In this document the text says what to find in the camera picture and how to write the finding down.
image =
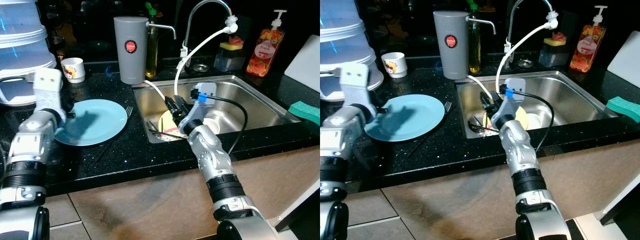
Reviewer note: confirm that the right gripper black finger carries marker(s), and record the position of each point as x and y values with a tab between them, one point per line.
172	105
488	98

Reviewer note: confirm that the light blue plate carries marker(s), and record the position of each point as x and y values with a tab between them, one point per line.
100	120
415	115

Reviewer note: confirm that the silver fork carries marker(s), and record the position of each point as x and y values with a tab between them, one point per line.
447	106
130	110

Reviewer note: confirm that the black chopstick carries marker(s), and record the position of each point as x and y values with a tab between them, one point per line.
107	151
420	147

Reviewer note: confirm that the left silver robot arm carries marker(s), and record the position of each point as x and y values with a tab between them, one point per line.
27	145
335	140

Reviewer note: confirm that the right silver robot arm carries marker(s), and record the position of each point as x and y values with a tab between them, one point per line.
212	155
517	150

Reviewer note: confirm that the yellow patterned plate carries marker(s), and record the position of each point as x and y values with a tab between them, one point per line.
521	117
165	120

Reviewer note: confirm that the white printed mug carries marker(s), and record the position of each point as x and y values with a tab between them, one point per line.
394	65
73	70

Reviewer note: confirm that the round chrome counter cap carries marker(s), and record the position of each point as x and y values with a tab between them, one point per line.
525	63
201	68

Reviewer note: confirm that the yellow oil bottle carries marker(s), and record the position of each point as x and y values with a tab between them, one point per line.
152	50
474	47

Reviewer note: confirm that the grey water filter canister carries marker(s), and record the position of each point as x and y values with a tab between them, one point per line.
450	55
131	60

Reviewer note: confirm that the dark sponge holder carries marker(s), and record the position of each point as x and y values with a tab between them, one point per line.
229	61
553	56

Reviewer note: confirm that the chrome sink faucet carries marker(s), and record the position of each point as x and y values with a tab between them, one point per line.
187	35
509	30

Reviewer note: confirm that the stainless steel sink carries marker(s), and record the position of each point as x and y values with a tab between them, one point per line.
255	100
575	95

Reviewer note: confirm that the white stacked food container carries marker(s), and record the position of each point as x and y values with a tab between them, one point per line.
25	50
345	40

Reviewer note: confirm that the green sponge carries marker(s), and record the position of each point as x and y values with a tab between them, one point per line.
624	109
305	112

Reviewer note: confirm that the yellow sponge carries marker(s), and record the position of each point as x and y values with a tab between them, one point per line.
226	47
550	43

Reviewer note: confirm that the white cutting board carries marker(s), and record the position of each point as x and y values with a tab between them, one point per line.
305	70
625	62

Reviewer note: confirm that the red scrubber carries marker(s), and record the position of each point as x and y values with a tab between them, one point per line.
560	36
237	41

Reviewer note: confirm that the beige sink cabinet front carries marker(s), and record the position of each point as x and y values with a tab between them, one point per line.
150	200
450	200

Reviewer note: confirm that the beige drawer front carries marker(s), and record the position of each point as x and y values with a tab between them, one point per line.
370	230
365	202
60	210
67	232

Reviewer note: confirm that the orange dish soap bottle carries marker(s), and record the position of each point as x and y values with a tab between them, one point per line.
587	46
265	50

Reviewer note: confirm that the white cabinet side panel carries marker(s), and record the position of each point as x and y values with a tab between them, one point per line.
295	205
620	202

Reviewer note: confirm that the black built-in appliance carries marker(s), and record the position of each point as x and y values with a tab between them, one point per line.
630	222
307	225

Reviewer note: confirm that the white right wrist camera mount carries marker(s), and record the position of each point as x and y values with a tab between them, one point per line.
510	107
197	112

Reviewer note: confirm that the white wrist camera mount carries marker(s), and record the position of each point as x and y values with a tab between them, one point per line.
510	107
356	82
197	112
49	85

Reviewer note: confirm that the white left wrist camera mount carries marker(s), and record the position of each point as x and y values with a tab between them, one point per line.
356	82
49	85

